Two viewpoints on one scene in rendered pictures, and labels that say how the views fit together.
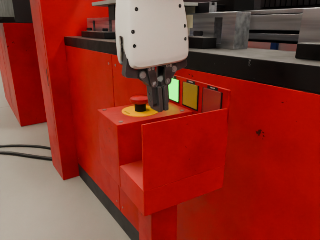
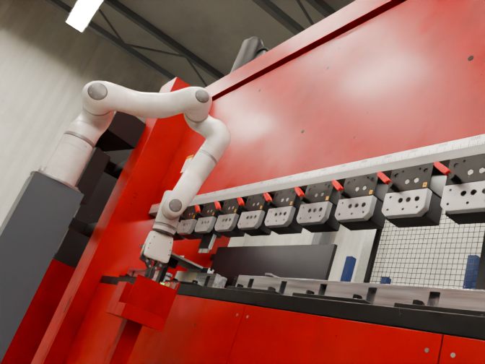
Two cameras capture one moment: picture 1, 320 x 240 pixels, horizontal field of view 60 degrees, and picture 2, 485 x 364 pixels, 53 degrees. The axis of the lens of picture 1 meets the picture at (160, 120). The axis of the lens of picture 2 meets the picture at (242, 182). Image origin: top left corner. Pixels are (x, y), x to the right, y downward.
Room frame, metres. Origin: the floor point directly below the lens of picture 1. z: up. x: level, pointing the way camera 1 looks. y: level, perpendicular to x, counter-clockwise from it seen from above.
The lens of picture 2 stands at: (-1.33, -0.39, 0.62)
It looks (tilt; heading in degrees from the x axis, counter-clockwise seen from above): 21 degrees up; 6
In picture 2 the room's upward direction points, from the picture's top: 20 degrees clockwise
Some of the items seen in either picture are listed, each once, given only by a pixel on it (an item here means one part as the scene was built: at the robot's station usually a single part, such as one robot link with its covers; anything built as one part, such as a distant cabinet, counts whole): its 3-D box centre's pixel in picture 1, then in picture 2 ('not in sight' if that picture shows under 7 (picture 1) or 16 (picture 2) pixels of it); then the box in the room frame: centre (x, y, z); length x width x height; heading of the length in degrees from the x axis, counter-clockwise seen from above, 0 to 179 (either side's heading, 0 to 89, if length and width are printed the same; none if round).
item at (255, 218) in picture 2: not in sight; (258, 214); (0.67, -0.29, 1.26); 0.15 x 0.09 x 0.17; 35
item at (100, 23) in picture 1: (111, 27); (146, 279); (1.43, 0.24, 0.92); 0.50 x 0.06 x 0.10; 35
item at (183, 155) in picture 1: (156, 132); (142, 297); (0.48, 0.01, 0.75); 0.20 x 0.16 x 0.18; 31
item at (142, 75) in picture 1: (148, 91); (146, 269); (0.41, 0.02, 0.84); 0.03 x 0.03 x 0.07; 31
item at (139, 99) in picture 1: (140, 105); not in sight; (0.51, 0.04, 0.79); 0.04 x 0.04 x 0.04
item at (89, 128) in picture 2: not in sight; (92, 119); (0.34, 0.43, 1.30); 0.19 x 0.12 x 0.24; 14
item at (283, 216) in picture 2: not in sight; (288, 211); (0.51, -0.40, 1.26); 0.15 x 0.09 x 0.17; 35
